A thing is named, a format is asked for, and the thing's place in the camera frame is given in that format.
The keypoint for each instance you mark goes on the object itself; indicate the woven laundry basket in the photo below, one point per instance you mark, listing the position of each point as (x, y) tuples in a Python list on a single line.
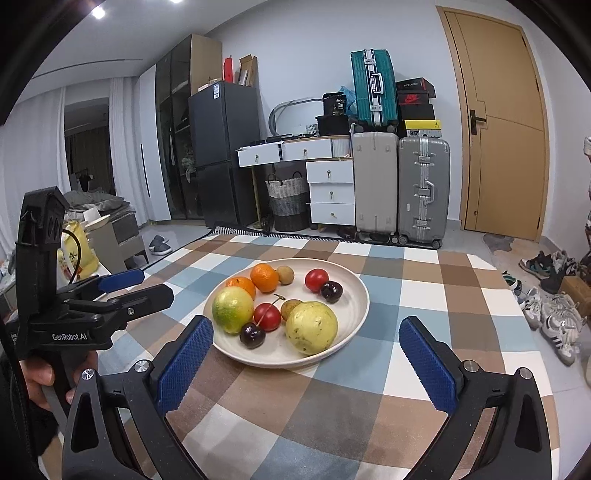
[(289, 202)]

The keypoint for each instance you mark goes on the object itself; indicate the orange tangerine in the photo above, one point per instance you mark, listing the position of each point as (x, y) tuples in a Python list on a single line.
[(265, 278), (242, 282)]

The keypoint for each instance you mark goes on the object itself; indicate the brown longan fruit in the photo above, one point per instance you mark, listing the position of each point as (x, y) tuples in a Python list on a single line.
[(285, 274)]

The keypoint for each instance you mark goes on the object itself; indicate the black refrigerator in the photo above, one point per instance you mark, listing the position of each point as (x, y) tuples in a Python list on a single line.
[(223, 118)]

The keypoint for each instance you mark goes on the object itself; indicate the teal suitcase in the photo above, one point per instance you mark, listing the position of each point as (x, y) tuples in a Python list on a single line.
[(375, 88)]

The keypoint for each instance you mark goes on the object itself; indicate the small brown pear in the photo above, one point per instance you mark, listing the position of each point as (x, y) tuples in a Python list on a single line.
[(287, 307)]

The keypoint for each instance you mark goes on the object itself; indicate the grey aluminium suitcase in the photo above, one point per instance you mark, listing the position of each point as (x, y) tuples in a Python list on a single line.
[(424, 189)]

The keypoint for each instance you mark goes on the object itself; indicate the yellow plastic bag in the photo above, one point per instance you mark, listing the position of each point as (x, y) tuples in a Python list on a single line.
[(76, 260)]

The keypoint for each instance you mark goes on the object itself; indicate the person's left hand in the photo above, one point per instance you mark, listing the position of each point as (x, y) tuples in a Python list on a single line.
[(38, 374)]

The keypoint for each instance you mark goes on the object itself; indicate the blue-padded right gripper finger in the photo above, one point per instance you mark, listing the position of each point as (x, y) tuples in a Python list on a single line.
[(517, 442), (96, 445), (95, 286)]

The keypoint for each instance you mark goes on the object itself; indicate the white striped sneaker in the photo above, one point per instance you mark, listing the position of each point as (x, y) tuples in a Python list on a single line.
[(561, 330)]

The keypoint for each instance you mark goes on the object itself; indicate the green-yellow citrus fruit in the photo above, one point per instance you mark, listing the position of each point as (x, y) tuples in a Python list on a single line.
[(231, 309)]

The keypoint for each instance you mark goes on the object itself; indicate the red tomato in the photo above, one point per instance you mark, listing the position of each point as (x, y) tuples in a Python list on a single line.
[(267, 317), (315, 279)]

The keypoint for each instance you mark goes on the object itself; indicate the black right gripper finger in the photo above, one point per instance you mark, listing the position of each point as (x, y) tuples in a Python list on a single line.
[(115, 313)]

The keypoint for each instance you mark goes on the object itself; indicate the white drawer desk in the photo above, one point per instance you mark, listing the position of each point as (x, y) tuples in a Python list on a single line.
[(328, 168)]

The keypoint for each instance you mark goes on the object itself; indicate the beige suitcase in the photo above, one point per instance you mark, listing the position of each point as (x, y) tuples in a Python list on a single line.
[(375, 166)]

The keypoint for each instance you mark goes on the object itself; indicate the yellow black box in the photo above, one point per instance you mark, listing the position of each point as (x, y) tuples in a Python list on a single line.
[(424, 128)]

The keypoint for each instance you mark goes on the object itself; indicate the dark cherry with stem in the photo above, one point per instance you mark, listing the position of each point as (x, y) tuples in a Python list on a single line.
[(251, 335)]

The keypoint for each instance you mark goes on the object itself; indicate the dark plum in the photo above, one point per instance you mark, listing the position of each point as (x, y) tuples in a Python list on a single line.
[(331, 291)]

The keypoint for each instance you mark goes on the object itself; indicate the wooden door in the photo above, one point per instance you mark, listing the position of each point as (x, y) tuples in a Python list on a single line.
[(505, 140)]

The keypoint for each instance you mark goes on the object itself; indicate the cream oval plate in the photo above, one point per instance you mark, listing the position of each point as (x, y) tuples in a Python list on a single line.
[(277, 352)]

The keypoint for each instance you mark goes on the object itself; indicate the large yellow pomelo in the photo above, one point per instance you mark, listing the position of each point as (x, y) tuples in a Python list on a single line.
[(312, 327)]

